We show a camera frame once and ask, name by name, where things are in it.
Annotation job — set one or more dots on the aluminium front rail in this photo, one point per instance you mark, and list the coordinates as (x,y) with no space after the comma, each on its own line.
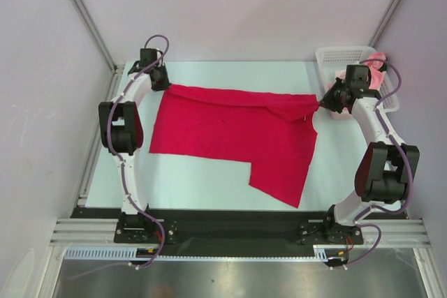
(395,233)

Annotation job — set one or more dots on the white cable duct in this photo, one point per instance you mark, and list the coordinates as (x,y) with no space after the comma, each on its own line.
(144,254)

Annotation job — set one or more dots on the red t shirt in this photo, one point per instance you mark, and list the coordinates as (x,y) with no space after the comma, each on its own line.
(272,132)

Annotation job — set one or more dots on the aluminium frame post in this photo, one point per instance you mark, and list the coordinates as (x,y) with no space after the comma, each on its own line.
(95,35)
(384,22)

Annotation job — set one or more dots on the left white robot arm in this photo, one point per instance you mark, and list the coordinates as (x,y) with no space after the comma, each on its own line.
(122,134)

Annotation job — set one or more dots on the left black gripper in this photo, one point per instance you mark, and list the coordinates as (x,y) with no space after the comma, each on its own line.
(165,84)

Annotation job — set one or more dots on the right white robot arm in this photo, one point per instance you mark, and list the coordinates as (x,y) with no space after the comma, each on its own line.
(384,178)

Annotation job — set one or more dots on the left aluminium frame post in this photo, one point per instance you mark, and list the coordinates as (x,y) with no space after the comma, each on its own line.
(95,35)

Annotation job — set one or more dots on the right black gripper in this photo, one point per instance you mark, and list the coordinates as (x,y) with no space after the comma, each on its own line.
(327,100)

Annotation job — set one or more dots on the white plastic basket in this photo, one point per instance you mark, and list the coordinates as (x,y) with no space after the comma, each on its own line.
(332,62)

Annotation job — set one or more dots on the pink t shirt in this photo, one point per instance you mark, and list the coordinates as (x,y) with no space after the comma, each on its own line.
(375,64)

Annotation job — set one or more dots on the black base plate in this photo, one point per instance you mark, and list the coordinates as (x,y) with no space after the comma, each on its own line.
(227,233)

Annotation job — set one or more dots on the right aluminium frame post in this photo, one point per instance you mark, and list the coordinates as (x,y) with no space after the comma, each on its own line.
(384,22)

